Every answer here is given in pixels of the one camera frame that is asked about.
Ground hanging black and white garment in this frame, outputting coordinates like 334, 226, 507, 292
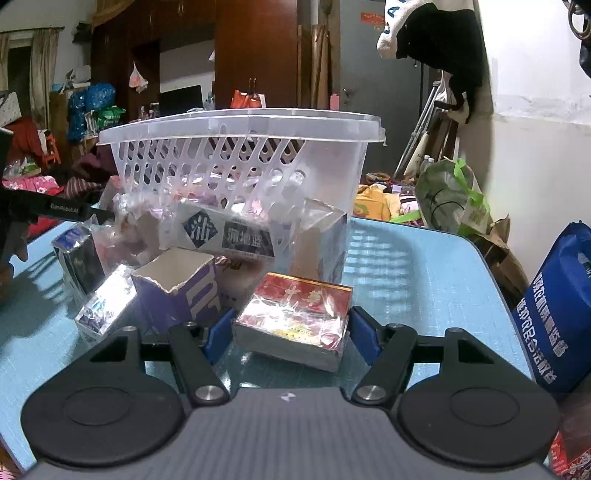
376, 0, 486, 124

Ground black monitor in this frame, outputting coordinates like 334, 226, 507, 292
159, 85, 205, 117

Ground red clothing pile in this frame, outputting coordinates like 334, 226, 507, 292
8, 117, 62, 172

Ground beige curtain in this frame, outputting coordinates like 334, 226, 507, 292
28, 28, 62, 117

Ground red cigarette box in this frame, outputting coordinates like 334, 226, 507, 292
232, 271, 354, 373

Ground metal crutches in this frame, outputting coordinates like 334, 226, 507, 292
393, 76, 450, 178

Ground black box with blue end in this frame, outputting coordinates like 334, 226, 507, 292
51, 225, 108, 297

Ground blue printed bag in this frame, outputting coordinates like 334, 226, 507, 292
510, 220, 591, 394

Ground clear plastic basket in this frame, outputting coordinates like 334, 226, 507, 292
96, 108, 387, 288

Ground torn purple box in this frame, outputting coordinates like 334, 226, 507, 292
131, 247, 219, 334

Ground dark wooden wardrobe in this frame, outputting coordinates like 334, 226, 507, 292
90, 0, 343, 121

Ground pink floral cloth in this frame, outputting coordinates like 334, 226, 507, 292
2, 174, 62, 196

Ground blue plastic bag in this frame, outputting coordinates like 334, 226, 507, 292
67, 82, 117, 136

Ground green printed bag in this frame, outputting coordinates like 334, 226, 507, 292
87, 105, 127, 136

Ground hanging pink white plastic bag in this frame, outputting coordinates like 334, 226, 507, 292
128, 62, 149, 94

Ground crumpled clear plastic wrapper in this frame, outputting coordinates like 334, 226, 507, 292
90, 184, 178, 269

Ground red printed packet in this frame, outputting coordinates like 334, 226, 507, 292
549, 432, 591, 479

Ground person's left hand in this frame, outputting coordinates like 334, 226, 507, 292
0, 223, 30, 302

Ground silver blue wrapped box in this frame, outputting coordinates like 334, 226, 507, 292
74, 264, 140, 348

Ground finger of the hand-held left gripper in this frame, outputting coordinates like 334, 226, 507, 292
28, 192, 114, 223

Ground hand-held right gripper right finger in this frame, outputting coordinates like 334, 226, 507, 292
348, 305, 505, 408

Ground white blue printed carton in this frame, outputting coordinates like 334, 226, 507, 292
175, 198, 350, 289

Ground yellow cloth bag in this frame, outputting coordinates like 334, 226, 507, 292
353, 184, 394, 222

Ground green and white plastic bag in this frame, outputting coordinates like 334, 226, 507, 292
414, 158, 491, 237

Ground brown paper bag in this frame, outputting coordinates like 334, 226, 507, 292
469, 215, 530, 307

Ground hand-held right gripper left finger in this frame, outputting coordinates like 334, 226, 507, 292
87, 306, 238, 408

